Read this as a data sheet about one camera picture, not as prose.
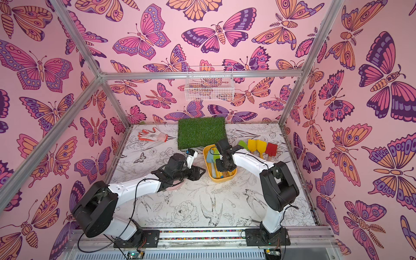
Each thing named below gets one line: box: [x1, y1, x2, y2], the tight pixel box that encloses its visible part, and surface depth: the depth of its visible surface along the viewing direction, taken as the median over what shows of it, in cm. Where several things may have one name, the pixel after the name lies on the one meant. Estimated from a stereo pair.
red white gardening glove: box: [137, 126, 176, 143], surface depth 115 cm
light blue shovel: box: [206, 150, 217, 179], surface depth 102 cm
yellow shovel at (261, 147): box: [256, 139, 268, 159], surface depth 108 cm
